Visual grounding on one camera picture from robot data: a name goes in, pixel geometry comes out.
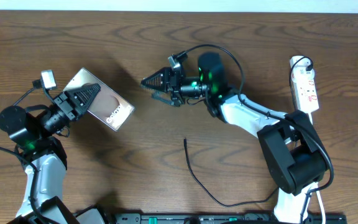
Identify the white power strip cord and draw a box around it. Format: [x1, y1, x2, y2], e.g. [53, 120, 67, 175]
[307, 112, 327, 224]

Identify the black charger cable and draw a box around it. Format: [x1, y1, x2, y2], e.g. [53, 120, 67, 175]
[183, 55, 314, 208]

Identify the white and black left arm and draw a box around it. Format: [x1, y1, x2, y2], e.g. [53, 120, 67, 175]
[0, 84, 101, 223]

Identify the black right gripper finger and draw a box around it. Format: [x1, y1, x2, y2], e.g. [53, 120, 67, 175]
[140, 67, 171, 92]
[151, 91, 175, 106]

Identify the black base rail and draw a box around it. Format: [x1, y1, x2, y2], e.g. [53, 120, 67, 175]
[114, 211, 347, 224]

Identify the white power strip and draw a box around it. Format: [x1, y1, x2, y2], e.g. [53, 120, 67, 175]
[290, 55, 319, 113]

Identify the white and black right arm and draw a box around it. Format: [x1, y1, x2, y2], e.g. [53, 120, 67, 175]
[140, 52, 333, 223]

